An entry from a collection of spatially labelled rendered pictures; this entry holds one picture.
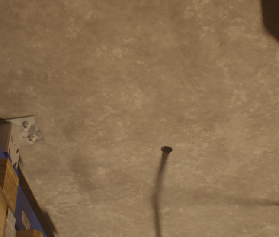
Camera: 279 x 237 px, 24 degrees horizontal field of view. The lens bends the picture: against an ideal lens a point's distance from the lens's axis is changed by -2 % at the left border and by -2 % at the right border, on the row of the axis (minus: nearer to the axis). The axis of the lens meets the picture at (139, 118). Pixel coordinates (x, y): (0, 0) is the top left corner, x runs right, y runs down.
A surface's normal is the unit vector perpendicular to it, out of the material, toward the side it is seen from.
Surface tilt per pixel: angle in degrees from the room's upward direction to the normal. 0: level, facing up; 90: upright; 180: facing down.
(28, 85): 0
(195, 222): 0
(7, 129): 90
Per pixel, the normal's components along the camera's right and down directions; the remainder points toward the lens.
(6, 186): 0.98, -0.14
